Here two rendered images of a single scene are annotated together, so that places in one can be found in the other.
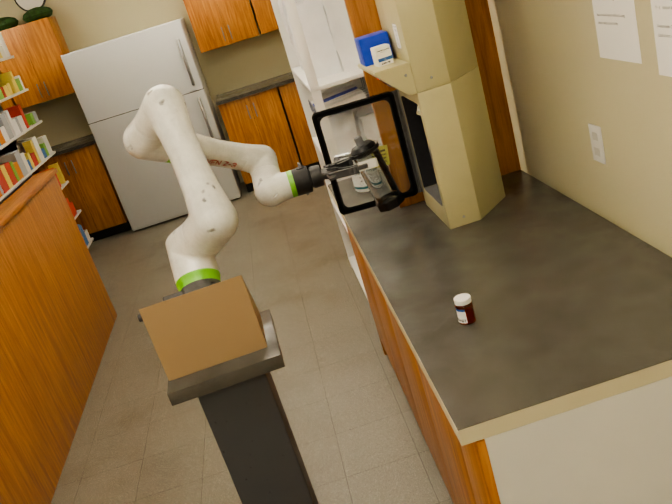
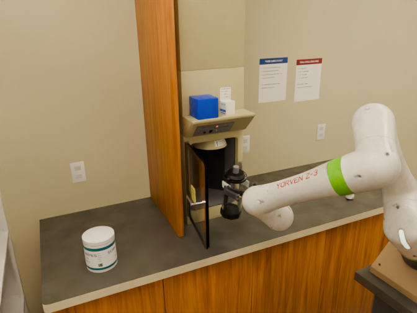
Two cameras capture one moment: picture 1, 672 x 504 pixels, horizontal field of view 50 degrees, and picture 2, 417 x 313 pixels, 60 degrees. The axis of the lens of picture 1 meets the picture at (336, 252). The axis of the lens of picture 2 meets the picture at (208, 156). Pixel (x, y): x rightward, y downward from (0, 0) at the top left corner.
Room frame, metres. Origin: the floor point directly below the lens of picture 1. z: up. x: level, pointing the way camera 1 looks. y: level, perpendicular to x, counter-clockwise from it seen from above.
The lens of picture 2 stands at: (3.08, 1.16, 1.90)
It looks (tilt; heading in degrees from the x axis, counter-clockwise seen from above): 20 degrees down; 248
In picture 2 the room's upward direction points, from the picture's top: 1 degrees counter-clockwise
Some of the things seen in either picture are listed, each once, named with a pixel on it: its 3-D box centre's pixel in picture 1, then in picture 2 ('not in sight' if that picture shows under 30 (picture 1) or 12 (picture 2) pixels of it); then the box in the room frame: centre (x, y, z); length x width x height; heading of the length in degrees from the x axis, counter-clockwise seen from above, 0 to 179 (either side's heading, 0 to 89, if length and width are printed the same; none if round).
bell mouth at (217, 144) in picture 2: not in sight; (210, 139); (2.40, -0.48, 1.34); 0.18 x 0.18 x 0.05
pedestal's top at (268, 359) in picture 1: (224, 354); (416, 285); (1.89, 0.40, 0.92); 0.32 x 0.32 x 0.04; 5
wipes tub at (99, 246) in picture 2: not in sight; (100, 248); (3.02, -0.22, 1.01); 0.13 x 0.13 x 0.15
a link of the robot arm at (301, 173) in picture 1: (302, 179); not in sight; (2.39, 0.04, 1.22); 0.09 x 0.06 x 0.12; 2
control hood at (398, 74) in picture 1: (385, 78); (219, 125); (2.41, -0.33, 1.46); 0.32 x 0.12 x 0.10; 2
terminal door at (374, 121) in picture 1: (365, 154); (196, 194); (2.58, -0.21, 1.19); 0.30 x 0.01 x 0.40; 85
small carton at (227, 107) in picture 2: (381, 55); (227, 107); (2.37, -0.33, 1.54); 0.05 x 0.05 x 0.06; 10
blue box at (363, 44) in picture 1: (373, 48); (203, 106); (2.49, -0.32, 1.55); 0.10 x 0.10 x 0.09; 2
